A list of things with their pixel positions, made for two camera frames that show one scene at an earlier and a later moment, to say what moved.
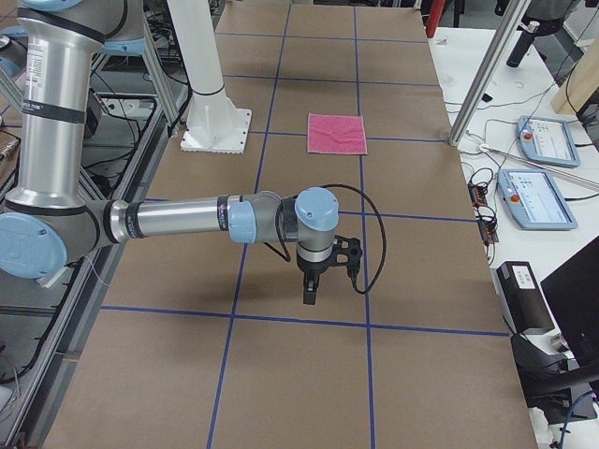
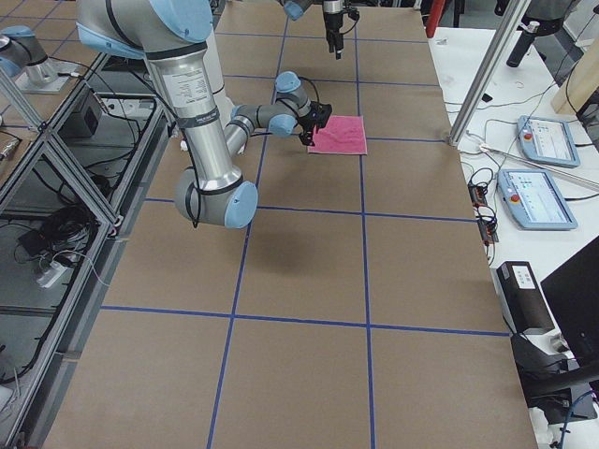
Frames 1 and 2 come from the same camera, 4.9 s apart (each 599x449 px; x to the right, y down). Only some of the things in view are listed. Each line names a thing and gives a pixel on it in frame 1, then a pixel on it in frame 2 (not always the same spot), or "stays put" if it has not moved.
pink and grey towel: (336, 134) stays put
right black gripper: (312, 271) to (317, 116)
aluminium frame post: (514, 15) stays put
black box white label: (524, 301) stays put
